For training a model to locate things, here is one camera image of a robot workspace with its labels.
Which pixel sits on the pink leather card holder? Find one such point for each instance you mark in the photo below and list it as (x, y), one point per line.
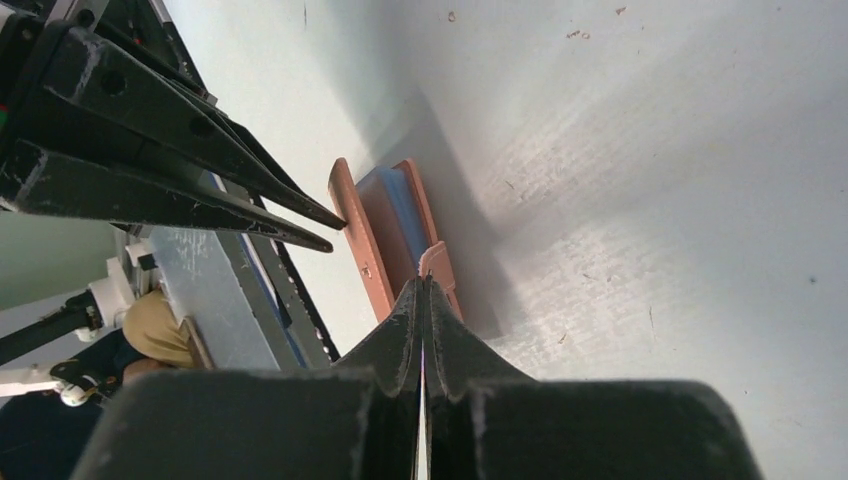
(391, 232)

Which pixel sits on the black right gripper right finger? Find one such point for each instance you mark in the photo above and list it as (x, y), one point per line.
(486, 419)

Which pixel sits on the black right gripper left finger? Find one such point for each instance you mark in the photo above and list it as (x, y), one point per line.
(355, 420)

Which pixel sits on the white perforated cable duct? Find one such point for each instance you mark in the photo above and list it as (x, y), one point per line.
(203, 288)

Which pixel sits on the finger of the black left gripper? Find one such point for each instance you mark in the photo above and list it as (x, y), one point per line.
(38, 181)
(79, 94)

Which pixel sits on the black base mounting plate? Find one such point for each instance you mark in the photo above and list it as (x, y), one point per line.
(267, 319)

